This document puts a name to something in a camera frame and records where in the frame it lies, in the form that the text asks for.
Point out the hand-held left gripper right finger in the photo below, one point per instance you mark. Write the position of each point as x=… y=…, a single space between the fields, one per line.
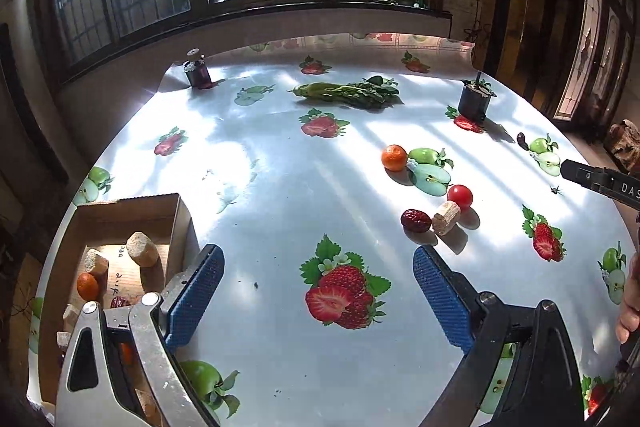
x=440 y=292

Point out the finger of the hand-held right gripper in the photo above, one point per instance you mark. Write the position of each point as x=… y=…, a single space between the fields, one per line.
x=585 y=174

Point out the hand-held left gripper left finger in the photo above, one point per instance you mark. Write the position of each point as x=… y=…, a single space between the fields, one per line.
x=200 y=292

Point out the red date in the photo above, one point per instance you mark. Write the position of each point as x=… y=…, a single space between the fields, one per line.
x=119 y=302
x=415 y=220

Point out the large orange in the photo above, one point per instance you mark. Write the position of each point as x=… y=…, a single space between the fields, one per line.
x=87 y=287

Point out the brown cardboard box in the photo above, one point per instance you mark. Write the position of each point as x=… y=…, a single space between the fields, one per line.
x=100 y=217

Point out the small cork piece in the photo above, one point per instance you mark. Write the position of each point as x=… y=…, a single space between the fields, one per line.
x=62 y=339
x=71 y=314

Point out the person's right hand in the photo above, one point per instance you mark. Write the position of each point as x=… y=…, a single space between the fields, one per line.
x=629 y=312

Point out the brown wooden object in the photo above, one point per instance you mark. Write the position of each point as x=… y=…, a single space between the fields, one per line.
x=625 y=147

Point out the dark date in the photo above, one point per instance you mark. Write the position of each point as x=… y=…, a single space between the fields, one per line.
x=522 y=141

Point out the pale beige chunk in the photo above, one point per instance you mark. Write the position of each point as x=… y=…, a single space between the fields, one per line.
x=142 y=249

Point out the small orange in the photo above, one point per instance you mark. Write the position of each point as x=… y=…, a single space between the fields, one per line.
x=126 y=353
x=394 y=157

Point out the red cherry tomato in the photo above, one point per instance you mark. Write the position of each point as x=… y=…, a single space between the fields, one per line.
x=460 y=197

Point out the speckled beige chunk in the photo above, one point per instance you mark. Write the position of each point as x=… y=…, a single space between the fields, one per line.
x=95 y=263

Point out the glass panel door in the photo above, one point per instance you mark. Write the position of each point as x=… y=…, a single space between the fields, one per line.
x=590 y=57

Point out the black pot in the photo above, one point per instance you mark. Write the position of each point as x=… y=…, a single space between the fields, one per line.
x=472 y=104

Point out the dark jar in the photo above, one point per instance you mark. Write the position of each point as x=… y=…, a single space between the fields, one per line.
x=197 y=74

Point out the green leafy vegetable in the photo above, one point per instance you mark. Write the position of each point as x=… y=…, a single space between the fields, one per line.
x=320 y=89

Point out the beige tape roll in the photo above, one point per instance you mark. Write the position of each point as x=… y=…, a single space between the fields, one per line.
x=193 y=52

